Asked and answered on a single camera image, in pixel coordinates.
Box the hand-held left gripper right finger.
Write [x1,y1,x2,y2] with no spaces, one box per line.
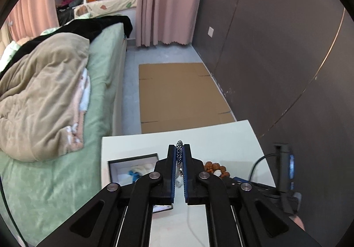
[184,143,323,247]

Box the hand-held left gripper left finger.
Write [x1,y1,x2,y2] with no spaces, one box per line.
[36,144,176,247]

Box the black jewelry box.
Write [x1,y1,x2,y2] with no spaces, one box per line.
[107,153,160,184]

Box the person's right hand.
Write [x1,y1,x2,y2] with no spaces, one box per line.
[291,214,306,232]

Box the blue white ornament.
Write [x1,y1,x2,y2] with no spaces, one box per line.
[128,163,156,181]

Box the flat cardboard sheet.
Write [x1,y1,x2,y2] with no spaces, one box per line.
[138,62,238,134]

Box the green sheeted bed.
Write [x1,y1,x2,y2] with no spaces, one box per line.
[0,22,128,247]

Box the beige blanket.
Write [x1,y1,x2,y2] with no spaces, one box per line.
[0,32,92,162]

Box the black blanket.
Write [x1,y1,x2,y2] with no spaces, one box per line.
[15,15,134,55]

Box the pink curtain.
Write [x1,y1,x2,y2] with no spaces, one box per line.
[136,0,208,48]
[5,0,60,43]

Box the bed with printed sheet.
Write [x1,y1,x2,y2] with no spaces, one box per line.
[73,0,138,19]

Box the pale green pillow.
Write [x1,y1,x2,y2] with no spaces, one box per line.
[0,42,22,73]

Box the brown bead bracelet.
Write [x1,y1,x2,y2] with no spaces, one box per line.
[204,161,228,180]

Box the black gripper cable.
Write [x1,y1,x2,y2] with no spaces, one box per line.
[249,153,277,183]

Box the black thin cable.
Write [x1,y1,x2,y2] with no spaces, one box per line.
[0,176,29,247]

